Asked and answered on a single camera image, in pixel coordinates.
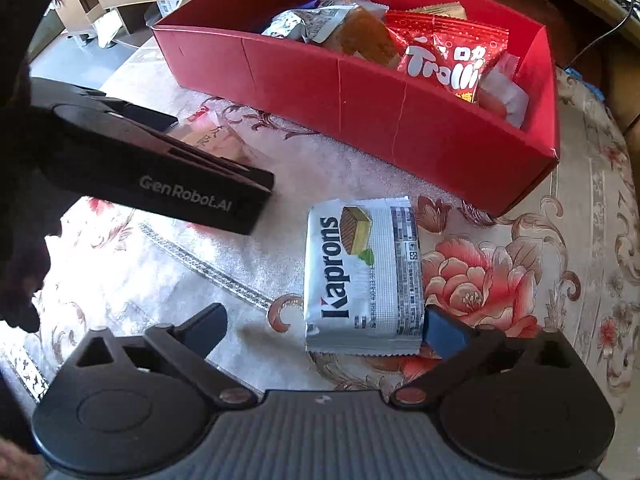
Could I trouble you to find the pink sausage packet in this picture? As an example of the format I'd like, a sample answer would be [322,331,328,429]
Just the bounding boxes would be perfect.
[475,52,531,128]

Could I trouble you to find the floral tablecloth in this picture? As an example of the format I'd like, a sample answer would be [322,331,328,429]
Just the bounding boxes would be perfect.
[0,35,640,461]

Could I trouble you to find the red printed cake packet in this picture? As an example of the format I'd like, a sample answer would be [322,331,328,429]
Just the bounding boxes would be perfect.
[177,110,273,171]

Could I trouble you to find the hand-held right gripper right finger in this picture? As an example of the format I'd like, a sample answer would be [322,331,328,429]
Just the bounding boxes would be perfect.
[390,306,583,408]

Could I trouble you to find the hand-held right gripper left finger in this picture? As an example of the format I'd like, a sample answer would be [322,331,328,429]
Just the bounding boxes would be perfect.
[72,302,256,407]

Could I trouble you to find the white wafer packet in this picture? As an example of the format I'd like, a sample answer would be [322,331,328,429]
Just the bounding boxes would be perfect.
[304,196,426,357]

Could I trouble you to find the red gummy candy packet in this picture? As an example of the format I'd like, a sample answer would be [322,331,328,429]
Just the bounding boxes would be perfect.
[385,10,511,106]

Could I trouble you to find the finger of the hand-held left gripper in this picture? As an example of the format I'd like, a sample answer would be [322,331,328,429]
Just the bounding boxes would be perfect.
[30,78,178,136]

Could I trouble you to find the red cardboard box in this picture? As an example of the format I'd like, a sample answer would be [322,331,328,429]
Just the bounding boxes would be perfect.
[151,0,561,218]

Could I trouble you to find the black cable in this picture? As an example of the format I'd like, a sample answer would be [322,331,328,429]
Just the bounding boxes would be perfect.
[570,10,636,68]

